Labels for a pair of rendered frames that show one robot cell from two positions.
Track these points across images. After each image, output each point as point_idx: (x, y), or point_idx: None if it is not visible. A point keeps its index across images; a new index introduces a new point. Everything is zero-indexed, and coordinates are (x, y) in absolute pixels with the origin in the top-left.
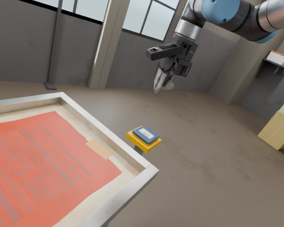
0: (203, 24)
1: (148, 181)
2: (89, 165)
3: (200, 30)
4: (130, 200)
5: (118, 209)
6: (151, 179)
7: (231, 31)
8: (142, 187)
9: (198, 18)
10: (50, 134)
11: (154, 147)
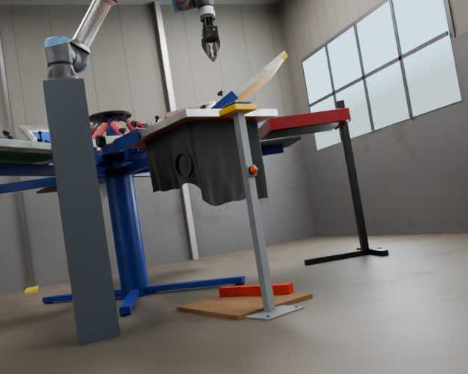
0: (200, 4)
1: (177, 113)
2: None
3: (200, 9)
4: (169, 122)
5: (162, 120)
6: (180, 114)
7: (180, 4)
8: (174, 116)
9: (196, 7)
10: None
11: (226, 110)
